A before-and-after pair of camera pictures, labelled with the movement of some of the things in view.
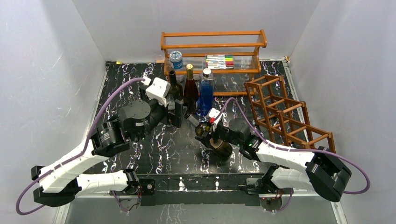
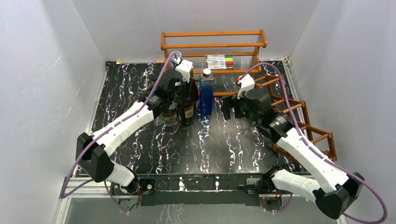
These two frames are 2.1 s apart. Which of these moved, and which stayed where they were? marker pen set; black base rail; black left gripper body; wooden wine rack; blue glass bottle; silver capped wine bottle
Moved: black left gripper body; silver capped wine bottle
Stayed: marker pen set; blue glass bottle; wooden wine rack; black base rail
